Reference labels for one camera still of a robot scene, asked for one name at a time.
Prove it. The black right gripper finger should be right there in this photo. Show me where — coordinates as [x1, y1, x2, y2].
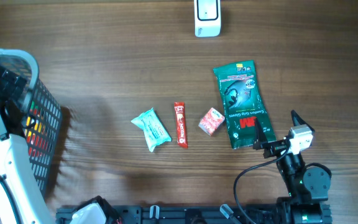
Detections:
[253, 118, 268, 150]
[290, 110, 314, 131]

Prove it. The green 3M gloves package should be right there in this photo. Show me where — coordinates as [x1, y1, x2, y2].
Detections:
[213, 60, 276, 149]

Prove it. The red small snack box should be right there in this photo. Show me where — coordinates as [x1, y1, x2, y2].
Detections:
[198, 108, 225, 136]

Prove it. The red coffee stick sachet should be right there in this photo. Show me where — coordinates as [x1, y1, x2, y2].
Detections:
[174, 102, 188, 148]

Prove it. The teal tissue pack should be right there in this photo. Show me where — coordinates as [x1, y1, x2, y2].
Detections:
[131, 108, 172, 152]

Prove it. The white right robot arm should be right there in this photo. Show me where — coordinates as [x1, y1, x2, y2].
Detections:
[250, 110, 333, 223]

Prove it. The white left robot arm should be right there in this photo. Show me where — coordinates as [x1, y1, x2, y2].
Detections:
[0, 49, 62, 223]

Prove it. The white barcode scanner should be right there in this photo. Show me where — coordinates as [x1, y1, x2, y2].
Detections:
[194, 0, 222, 38]

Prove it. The black mesh shopping basket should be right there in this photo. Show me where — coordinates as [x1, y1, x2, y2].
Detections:
[0, 49, 62, 195]

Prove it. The black right camera cable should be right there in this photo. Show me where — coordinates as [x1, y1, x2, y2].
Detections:
[233, 146, 291, 224]

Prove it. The black camera cable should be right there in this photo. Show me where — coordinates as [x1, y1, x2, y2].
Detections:
[0, 164, 23, 224]
[233, 146, 291, 224]

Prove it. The black left camera cable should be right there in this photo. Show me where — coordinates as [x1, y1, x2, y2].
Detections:
[0, 164, 23, 224]

